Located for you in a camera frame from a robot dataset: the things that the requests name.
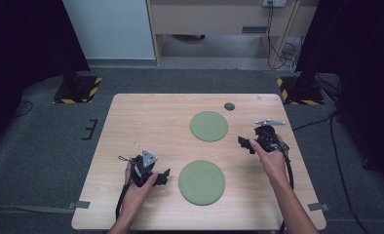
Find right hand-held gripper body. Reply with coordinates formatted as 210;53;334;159
253;118;287;154

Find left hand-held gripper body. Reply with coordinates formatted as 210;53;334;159
130;148;160;188

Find green round plate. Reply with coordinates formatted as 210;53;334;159
177;159;226;207
189;110;230;143

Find person's left hand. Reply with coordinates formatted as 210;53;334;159
124;160;160;214

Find person's right hand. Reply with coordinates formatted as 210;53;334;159
249;134;291;183

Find black stand with hazard-striped base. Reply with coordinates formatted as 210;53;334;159
53;48;103;105
276;48;326;106

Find grey table clamp tab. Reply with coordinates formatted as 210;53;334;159
307;202;330;213
66;200;92;211

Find grey label on desk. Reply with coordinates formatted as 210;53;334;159
241;25;269;35

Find dark curtain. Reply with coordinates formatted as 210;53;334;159
295;0;384;194
0;0;92;149

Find beige wooden desk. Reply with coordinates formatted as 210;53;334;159
146;0;321;68

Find grey power strip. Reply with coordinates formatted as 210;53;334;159
262;0;288;9

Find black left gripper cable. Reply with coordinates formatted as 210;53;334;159
115;179;134;222

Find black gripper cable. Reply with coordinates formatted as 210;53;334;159
277;142;295;234
115;179;134;222

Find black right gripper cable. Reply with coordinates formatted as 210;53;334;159
277;142;295;234

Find long black floor cable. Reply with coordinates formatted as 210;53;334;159
291;109;365;234

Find black hanging power cables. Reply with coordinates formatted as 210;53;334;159
266;2;299;70

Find thin black floor cable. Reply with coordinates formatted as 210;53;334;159
10;99;35;119

